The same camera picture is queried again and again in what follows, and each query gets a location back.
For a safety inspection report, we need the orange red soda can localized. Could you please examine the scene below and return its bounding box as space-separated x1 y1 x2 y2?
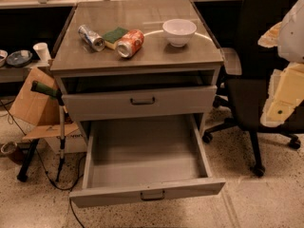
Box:
116 29 144 58

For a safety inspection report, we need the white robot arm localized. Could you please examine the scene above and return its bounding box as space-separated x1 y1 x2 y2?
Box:
257 0 304 127

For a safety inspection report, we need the upper grey drawer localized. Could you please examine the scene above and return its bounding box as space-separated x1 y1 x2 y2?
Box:
63 86 216 122

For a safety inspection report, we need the open lower grey drawer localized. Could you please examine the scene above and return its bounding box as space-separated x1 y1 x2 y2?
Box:
70 115 225 207

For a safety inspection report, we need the grey metal drawer cabinet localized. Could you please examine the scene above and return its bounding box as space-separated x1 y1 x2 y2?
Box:
51 0 222 138

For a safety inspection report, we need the silver blue soda can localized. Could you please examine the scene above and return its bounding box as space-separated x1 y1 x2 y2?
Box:
78 25 105 51

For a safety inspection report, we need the black office chair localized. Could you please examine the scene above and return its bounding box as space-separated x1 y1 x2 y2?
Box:
202 0 304 177

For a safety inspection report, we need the white ceramic bowl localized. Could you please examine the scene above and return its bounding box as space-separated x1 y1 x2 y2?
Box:
162 19 197 48

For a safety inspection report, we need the green yellow sponge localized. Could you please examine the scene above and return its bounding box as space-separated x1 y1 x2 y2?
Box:
103 27 128 49

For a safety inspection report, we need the brown cardboard box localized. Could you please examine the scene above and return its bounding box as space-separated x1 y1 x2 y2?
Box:
9 66 88 155

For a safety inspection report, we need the white paper cup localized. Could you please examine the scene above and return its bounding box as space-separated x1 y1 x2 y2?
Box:
33 43 51 62

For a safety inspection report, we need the dark blue plate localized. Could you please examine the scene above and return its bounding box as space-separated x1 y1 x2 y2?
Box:
7 50 32 67

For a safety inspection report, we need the brown cup on floor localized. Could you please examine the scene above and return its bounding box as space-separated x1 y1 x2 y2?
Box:
1 142 25 165

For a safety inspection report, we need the white bowl at left edge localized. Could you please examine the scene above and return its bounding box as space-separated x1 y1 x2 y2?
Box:
0 49 8 67

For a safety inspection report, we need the black floor cable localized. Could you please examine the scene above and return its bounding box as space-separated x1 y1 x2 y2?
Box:
0 99 87 228

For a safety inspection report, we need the tripod with green handle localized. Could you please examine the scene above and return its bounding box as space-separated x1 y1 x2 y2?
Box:
30 81 66 181

